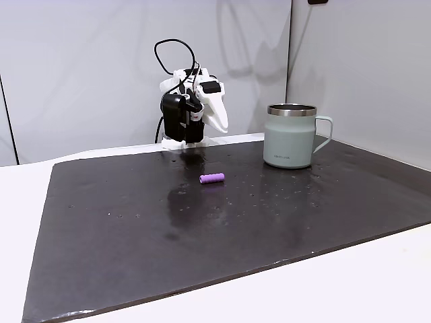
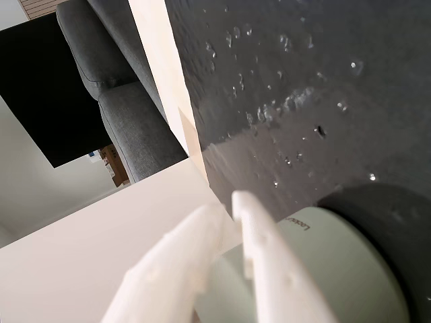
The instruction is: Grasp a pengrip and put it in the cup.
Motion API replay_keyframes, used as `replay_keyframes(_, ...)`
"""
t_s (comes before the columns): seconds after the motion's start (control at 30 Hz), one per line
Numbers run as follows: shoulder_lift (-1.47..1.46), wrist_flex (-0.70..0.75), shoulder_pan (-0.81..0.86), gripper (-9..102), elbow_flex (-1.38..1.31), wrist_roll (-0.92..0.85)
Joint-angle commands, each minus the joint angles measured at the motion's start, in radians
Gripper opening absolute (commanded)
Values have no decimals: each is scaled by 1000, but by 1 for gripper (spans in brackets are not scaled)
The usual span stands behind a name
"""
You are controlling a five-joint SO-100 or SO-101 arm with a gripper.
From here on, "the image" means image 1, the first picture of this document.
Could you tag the black camera box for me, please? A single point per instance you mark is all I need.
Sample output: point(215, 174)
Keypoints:
point(172, 116)

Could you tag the black wall-mounted object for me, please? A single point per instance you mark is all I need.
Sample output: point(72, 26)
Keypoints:
point(318, 1)

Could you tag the purple pen grip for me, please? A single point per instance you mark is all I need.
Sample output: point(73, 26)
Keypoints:
point(212, 178)

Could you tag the black table mat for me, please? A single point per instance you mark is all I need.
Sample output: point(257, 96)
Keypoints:
point(202, 235)

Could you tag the pale green steel mug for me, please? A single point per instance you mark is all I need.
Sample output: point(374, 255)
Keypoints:
point(288, 141)

